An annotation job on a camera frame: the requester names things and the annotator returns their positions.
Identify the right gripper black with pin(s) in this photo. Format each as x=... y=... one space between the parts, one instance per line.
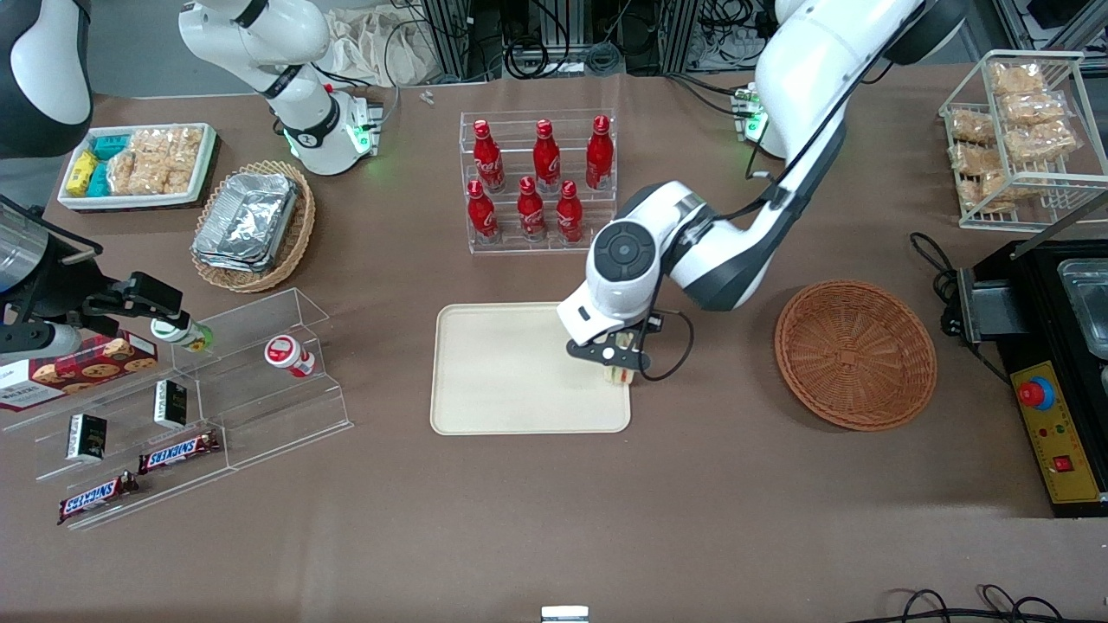
x=54 y=290

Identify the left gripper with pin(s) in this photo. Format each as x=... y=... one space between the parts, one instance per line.
x=654 y=320

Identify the triangular sandwich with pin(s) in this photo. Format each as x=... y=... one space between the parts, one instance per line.
x=621 y=377

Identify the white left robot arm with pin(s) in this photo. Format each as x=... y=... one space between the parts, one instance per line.
x=805 y=69

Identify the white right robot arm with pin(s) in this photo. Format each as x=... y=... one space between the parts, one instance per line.
x=294 y=52

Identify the beige plastic tray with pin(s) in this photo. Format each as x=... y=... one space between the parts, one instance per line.
x=502 y=372

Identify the light oval wicker basket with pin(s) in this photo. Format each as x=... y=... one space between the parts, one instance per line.
x=294 y=247

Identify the brown round wicker basket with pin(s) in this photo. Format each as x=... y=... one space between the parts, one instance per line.
x=853 y=355

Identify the white bottle green cap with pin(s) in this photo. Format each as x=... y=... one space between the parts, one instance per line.
x=177 y=333

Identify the red cookie box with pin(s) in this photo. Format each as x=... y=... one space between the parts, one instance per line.
x=86 y=368

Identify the white rectangular snack bin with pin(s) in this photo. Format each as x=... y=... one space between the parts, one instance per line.
x=138 y=202

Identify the small black box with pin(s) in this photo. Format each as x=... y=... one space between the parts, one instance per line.
x=170 y=404
x=86 y=437

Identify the clear bag rice crackers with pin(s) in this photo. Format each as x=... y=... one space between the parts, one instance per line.
x=169 y=143
x=147 y=177

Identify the teal snack packet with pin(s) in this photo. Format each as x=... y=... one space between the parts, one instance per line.
x=111 y=145
x=99 y=180

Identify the stack of foil trays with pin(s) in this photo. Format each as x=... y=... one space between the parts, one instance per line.
x=247 y=221

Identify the clear acrylic bottle rack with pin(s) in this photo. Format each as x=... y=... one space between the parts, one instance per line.
x=597 y=234

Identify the yellow snack packet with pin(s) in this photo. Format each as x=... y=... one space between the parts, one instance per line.
x=81 y=173

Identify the snickers chocolate bar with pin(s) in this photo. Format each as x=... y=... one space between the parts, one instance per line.
x=177 y=452
x=95 y=497

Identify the white jar red lid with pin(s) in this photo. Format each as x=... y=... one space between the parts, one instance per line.
x=290 y=355

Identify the red cola bottle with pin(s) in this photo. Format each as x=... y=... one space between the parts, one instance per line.
x=481 y=216
x=599 y=156
x=531 y=212
x=569 y=216
x=545 y=160
x=488 y=160

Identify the clear acrylic stepped shelf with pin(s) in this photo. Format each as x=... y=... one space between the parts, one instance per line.
x=286 y=415

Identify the beige cloth bag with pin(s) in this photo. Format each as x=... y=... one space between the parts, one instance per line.
x=381 y=48

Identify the black appliance housing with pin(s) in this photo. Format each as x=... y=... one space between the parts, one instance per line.
x=1013 y=303

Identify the clear bag fried snack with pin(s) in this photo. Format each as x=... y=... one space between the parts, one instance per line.
x=1041 y=141
x=985 y=192
x=1017 y=80
x=1033 y=108
x=971 y=127
x=976 y=158

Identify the red emergency stop button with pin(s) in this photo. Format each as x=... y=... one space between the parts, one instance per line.
x=1035 y=394

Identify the yellow control panel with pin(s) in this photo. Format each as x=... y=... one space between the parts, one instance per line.
x=1065 y=433

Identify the metal pan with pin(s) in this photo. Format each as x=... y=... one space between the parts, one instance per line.
x=1086 y=298

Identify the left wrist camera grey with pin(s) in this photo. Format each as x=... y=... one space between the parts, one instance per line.
x=593 y=350

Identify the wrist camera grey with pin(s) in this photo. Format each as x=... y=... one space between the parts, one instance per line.
x=43 y=342
x=593 y=350

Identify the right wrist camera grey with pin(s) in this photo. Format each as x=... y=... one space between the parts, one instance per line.
x=43 y=342

